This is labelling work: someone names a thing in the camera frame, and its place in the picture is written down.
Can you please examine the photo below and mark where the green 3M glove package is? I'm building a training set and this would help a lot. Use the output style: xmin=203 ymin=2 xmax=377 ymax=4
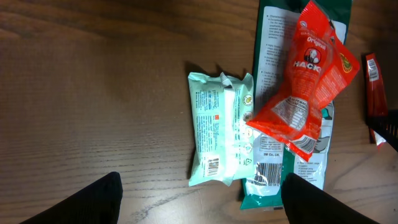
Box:
xmin=241 ymin=0 xmax=352 ymax=210

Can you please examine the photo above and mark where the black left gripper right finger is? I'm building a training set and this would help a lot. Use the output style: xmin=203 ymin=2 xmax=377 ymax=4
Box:
xmin=281 ymin=173 xmax=375 ymax=224

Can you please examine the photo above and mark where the white green small packet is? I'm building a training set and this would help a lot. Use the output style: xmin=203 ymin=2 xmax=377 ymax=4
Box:
xmin=188 ymin=72 xmax=254 ymax=186

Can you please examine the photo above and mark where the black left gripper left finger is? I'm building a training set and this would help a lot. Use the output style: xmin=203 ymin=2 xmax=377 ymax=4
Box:
xmin=21 ymin=172 xmax=123 ymax=224

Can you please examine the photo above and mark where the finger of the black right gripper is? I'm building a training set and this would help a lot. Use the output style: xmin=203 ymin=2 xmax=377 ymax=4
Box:
xmin=366 ymin=110 xmax=398 ymax=151

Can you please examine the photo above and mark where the red Nescafe packet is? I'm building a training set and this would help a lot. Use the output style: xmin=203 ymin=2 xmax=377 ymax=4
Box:
xmin=364 ymin=52 xmax=389 ymax=147

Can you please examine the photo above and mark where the red Hacks candy bag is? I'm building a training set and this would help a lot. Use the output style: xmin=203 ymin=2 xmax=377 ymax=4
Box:
xmin=248 ymin=1 xmax=360 ymax=161

